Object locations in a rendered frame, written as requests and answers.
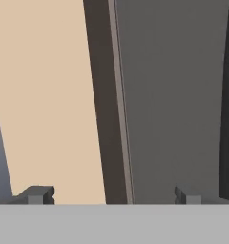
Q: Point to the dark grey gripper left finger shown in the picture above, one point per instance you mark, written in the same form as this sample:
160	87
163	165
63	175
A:
37	192

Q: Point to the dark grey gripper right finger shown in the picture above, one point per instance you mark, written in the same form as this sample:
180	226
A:
180	194

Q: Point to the dark brown fridge side panel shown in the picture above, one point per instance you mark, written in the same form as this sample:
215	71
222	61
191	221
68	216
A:
103	95

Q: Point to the beige cupboard panel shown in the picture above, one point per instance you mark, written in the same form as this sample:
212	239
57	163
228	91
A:
46	95

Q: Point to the grey fridge door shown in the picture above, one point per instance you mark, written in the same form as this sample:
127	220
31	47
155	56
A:
173	95

